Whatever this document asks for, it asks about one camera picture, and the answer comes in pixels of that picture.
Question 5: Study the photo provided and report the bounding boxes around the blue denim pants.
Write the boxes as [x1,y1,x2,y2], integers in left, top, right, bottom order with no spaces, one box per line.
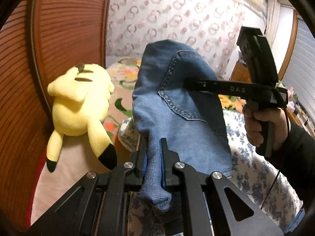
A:
[132,40,233,213]

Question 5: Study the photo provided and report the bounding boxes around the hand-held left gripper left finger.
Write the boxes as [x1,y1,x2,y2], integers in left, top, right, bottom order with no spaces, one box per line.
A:
[25,138,148,236]

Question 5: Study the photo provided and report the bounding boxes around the person's right forearm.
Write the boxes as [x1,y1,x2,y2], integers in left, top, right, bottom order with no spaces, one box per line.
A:
[256,122,315,207]

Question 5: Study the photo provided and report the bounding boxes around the yellow plush toy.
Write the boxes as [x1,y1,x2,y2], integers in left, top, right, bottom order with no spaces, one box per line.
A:
[46,63,118,173]

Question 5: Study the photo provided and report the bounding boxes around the blue floral white bedsheet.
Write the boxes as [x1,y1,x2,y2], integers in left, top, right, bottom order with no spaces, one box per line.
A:
[118,108,304,236]

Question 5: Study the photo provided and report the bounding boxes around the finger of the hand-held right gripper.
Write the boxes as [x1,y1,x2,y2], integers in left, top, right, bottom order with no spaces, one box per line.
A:
[184,78,272,96]

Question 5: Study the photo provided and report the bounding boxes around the black cable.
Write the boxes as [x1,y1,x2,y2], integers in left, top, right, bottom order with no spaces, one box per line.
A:
[259,88,289,210]

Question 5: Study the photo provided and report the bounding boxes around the beige lace curtain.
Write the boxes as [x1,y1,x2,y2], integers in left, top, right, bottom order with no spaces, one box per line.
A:
[264,0,281,52]

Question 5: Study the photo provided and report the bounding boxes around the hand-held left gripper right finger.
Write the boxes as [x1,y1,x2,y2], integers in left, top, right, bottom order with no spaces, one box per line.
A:
[159,138,284,236]

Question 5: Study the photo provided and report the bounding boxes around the wooden louvered door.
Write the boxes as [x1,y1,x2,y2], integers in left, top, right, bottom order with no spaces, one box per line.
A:
[0,0,114,227]

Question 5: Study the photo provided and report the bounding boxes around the circle-patterned sheer curtain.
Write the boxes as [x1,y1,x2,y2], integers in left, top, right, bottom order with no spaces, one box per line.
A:
[106,0,249,79]

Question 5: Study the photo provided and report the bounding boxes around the wooden sideboard cabinet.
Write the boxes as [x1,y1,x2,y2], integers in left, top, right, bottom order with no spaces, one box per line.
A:
[231,61,313,138]

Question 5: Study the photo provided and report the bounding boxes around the wooden window frame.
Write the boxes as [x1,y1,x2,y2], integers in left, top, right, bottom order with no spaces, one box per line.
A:
[278,11,299,82]

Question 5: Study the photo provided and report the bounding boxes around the person's right hand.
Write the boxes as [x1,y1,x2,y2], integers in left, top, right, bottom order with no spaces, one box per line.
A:
[242,103,289,156]

